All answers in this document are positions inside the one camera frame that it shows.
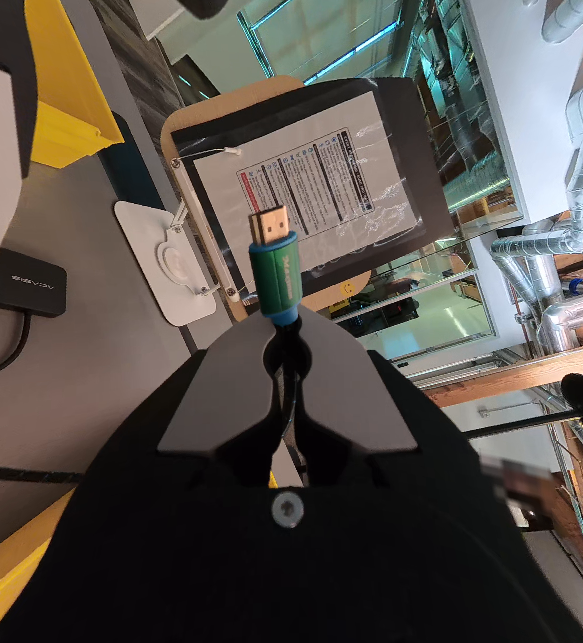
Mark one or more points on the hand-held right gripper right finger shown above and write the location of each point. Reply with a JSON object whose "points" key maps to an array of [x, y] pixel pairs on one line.
{"points": [[362, 402]]}

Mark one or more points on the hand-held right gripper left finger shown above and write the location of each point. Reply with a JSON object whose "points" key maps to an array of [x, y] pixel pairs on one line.
{"points": [[211, 402]]}

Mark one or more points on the small black adapter hub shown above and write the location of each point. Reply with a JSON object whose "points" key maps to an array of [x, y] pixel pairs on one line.
{"points": [[25, 296]]}

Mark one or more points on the yellow plastic bin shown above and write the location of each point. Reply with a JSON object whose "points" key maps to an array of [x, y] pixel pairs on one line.
{"points": [[0, 567], [60, 75]]}

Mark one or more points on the yellow smiley sticker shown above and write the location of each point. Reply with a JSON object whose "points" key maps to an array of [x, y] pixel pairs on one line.
{"points": [[348, 289]]}

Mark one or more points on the wooden ceiling beam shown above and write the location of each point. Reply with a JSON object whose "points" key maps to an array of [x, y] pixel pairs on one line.
{"points": [[522, 374]]}

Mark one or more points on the white sign board stand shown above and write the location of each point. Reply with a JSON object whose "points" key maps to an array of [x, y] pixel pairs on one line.
{"points": [[141, 241]]}

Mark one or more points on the wooden instruction sign board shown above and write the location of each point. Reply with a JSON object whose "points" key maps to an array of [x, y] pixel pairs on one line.
{"points": [[311, 176]]}

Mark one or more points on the spiral silver ventilation duct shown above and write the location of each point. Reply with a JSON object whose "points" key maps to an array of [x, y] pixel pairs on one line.
{"points": [[477, 171]]}

